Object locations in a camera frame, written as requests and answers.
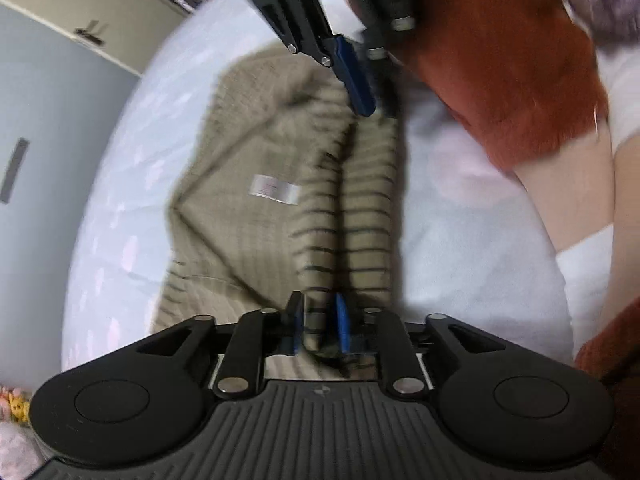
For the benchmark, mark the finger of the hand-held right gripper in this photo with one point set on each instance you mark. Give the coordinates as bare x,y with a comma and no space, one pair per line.
395,5
357,80

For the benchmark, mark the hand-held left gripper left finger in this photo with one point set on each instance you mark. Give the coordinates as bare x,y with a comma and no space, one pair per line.
298,322

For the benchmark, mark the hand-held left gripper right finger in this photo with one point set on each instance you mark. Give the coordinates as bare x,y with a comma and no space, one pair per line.
342,322

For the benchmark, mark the tan striped pants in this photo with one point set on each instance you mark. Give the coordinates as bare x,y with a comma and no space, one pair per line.
360,210

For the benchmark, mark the person in rust top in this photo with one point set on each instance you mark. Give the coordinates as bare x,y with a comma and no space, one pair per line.
500,60

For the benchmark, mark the person's bare leg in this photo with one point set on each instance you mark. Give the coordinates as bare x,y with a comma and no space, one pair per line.
627,240
565,195

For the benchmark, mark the grey wall outlet strip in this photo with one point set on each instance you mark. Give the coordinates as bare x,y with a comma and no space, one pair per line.
15,170

